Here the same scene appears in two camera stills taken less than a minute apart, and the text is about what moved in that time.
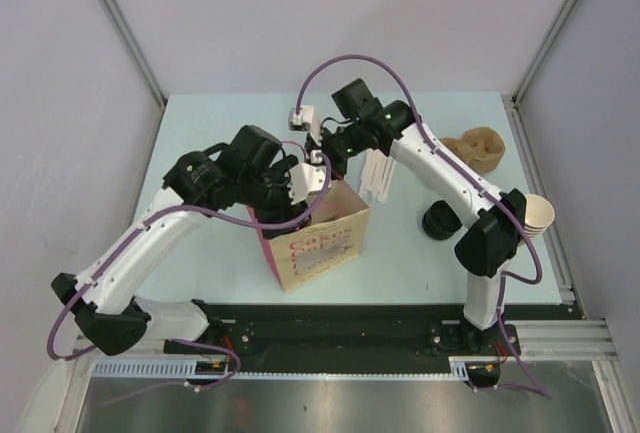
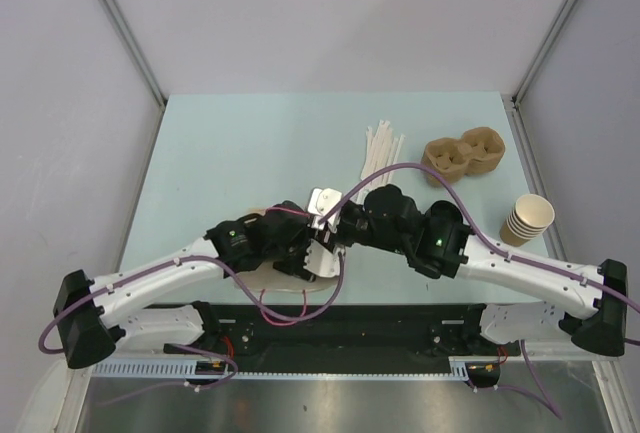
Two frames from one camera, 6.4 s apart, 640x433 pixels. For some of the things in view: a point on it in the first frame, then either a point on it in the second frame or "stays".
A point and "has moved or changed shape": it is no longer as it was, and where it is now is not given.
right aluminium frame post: (512, 100) stays
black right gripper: (338, 169) -> (339, 235)
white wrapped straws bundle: (378, 169) stays
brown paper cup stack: (539, 214) stays
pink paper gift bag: (335, 237) has moved or changed shape
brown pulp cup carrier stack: (483, 147) stays
